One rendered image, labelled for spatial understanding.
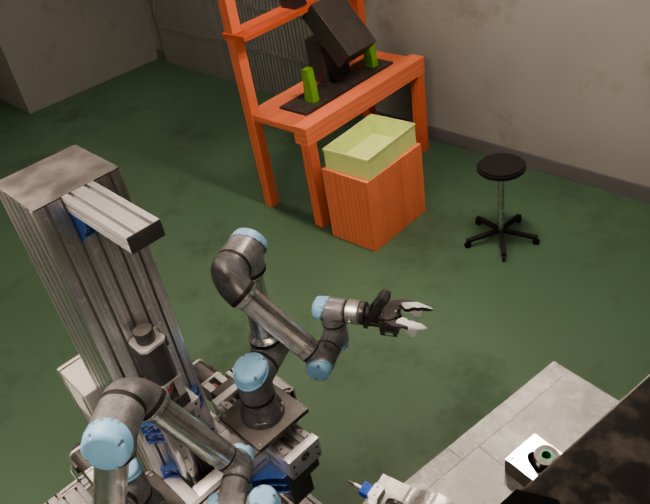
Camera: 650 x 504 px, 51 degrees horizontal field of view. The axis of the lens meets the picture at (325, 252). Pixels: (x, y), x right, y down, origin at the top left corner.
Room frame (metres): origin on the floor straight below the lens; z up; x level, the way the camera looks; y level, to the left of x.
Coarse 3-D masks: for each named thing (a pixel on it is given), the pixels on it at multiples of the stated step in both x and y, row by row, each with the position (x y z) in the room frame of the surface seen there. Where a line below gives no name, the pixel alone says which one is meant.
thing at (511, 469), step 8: (528, 440) 1.41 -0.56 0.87; (536, 440) 1.40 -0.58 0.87; (544, 440) 1.40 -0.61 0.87; (520, 448) 1.38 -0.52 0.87; (528, 448) 1.38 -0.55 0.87; (512, 456) 1.36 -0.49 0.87; (520, 456) 1.35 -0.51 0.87; (528, 456) 1.35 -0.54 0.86; (512, 464) 1.33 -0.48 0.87; (520, 464) 1.32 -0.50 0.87; (528, 464) 1.32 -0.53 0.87; (512, 472) 1.33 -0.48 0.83; (520, 472) 1.30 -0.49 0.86; (528, 472) 1.29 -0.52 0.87; (536, 472) 1.28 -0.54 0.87; (520, 480) 1.30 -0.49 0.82; (528, 480) 1.27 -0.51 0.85
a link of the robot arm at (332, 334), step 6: (324, 330) 1.58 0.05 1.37; (330, 330) 1.56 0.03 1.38; (336, 330) 1.56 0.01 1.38; (342, 330) 1.56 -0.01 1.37; (324, 336) 1.55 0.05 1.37; (330, 336) 1.54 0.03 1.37; (336, 336) 1.54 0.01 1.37; (342, 336) 1.55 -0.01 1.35; (348, 336) 1.59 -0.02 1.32; (336, 342) 1.52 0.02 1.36; (342, 342) 1.54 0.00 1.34; (348, 342) 1.58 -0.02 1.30; (342, 348) 1.56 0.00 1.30
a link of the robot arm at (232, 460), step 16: (112, 384) 1.21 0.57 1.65; (128, 384) 1.21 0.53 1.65; (144, 384) 1.23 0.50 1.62; (144, 400) 1.19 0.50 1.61; (160, 400) 1.22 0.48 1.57; (160, 416) 1.20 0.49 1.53; (176, 416) 1.21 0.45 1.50; (192, 416) 1.24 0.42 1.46; (176, 432) 1.19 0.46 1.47; (192, 432) 1.20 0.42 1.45; (208, 432) 1.22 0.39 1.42; (192, 448) 1.19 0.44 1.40; (208, 448) 1.19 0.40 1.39; (224, 448) 1.20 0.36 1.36; (240, 448) 1.24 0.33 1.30; (224, 464) 1.18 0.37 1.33; (240, 464) 1.18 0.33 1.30
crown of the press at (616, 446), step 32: (640, 384) 0.65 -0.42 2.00; (608, 416) 0.60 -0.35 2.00; (640, 416) 0.59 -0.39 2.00; (576, 448) 0.56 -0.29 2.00; (608, 448) 0.55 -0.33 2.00; (640, 448) 0.54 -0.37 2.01; (544, 480) 0.52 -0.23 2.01; (576, 480) 0.51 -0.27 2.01; (608, 480) 0.50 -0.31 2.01; (640, 480) 0.50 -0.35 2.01
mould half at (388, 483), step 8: (384, 480) 1.37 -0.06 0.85; (392, 480) 1.36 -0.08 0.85; (392, 488) 1.33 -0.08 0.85; (400, 488) 1.33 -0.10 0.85; (408, 488) 1.32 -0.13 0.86; (384, 496) 1.31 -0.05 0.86; (392, 496) 1.30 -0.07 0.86; (400, 496) 1.30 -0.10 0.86; (408, 496) 1.29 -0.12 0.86; (416, 496) 1.28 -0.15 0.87; (424, 496) 1.26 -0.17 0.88; (432, 496) 1.25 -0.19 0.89; (440, 496) 1.24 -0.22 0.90
